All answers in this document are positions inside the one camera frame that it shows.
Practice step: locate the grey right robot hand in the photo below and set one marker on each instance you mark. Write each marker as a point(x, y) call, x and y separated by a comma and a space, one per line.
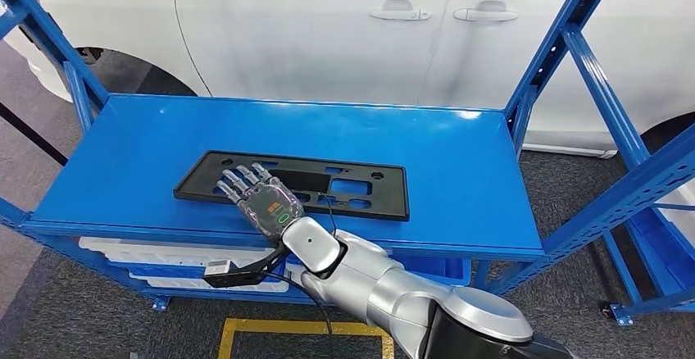
point(269, 210)

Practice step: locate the black plastic plate bracket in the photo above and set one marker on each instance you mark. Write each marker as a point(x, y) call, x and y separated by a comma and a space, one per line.
point(380, 193)

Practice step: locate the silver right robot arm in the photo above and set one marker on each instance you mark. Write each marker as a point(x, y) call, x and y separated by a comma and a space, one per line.
point(391, 291)

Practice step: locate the yellow floor tape square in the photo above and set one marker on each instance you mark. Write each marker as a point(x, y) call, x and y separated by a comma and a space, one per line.
point(271, 325)

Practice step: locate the white car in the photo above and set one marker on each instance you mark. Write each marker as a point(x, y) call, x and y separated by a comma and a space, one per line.
point(298, 36)

